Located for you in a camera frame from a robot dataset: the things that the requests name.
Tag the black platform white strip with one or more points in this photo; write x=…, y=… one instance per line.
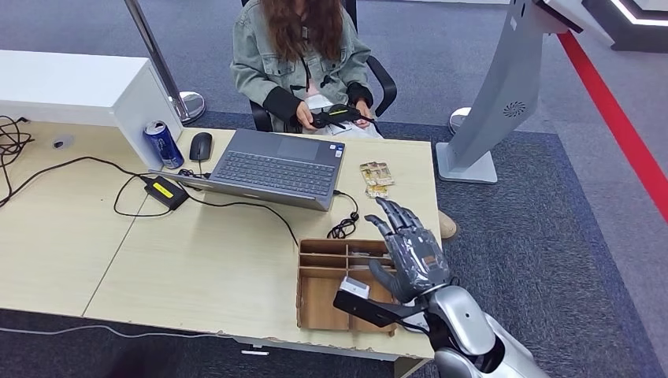
x=626, y=31

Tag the small white sticker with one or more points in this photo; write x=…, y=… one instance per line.
x=254, y=352

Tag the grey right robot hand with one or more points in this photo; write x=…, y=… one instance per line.
x=417, y=255

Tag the grey laptop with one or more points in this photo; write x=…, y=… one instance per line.
x=271, y=172

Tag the white box cabinet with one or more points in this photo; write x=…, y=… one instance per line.
x=78, y=88

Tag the person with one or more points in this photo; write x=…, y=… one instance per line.
x=261, y=62

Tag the person's left hand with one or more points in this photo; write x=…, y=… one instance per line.
x=364, y=112

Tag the small grey round object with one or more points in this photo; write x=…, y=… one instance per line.
x=62, y=142

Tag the person's left forearm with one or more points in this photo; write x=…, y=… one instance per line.
x=359, y=93

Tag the black camera bracket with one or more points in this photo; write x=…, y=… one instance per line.
x=365, y=309

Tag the chrome stanchion base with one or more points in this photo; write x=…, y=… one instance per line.
x=459, y=120

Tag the person's right hand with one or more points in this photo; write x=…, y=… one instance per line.
x=308, y=117

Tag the chrome stanchion post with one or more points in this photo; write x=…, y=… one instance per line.
x=156, y=57

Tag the wooden card organizer box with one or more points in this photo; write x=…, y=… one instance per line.
x=323, y=302

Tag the person's shoe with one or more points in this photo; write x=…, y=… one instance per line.
x=448, y=225

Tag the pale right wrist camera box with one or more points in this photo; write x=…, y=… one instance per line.
x=355, y=287

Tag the black power adapter yellow label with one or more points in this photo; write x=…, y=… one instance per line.
x=166, y=192

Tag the black handheld device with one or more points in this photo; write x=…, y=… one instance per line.
x=336, y=115

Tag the black office chair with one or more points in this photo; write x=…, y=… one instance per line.
x=385, y=83

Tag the grey kiosk stand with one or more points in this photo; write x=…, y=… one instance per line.
x=496, y=94

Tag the person's right forearm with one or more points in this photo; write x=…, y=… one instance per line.
x=279, y=101

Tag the black computer mouse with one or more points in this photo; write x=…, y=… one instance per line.
x=201, y=146

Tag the blue drink can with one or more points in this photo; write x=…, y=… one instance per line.
x=164, y=146

